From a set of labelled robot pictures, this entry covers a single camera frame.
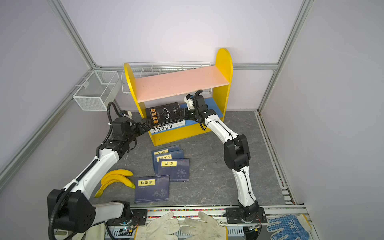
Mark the white work glove centre right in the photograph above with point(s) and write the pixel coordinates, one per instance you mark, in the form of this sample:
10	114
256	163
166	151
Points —
206	228

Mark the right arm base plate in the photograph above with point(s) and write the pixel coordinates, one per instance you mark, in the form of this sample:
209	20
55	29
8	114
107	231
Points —
236	216

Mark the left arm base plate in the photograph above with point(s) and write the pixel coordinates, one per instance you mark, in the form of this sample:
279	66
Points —
137	217

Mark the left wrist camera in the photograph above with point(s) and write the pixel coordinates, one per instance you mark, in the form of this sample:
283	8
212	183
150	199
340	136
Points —
127	114

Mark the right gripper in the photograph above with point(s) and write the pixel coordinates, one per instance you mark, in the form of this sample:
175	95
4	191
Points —
186	113

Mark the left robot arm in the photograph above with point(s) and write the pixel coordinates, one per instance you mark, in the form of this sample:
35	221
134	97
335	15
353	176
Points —
69	208

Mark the black book orange title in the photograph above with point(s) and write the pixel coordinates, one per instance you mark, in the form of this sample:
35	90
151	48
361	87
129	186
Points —
164	114

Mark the blue dotted knit glove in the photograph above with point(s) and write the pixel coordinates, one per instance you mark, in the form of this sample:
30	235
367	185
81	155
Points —
289	227

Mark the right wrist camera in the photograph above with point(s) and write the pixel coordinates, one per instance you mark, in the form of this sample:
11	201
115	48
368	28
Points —
189	100

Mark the white work glove centre left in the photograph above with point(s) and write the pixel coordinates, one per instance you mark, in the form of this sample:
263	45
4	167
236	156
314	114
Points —
162	228

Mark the yellow banana bunch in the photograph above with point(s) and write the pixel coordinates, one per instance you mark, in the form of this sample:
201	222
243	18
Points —
115	176

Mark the white work glove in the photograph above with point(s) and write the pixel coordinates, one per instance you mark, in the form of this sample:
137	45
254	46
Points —
206	228
162	228

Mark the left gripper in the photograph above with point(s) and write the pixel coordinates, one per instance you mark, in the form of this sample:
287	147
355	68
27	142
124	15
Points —
147	126

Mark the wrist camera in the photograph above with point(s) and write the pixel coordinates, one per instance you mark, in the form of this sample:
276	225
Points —
189	100
127	114

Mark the navy book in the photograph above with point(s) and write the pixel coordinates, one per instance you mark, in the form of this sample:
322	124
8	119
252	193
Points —
152	189
164	150
176	169
166	156

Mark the yellow shelf with pink and blue boards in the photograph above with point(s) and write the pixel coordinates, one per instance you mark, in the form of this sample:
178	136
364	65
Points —
217	77

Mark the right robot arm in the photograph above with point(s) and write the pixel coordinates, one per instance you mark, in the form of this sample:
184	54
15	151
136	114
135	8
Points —
236	154

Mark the white mesh box basket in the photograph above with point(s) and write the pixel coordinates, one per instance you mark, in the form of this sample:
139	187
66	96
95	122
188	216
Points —
98	89

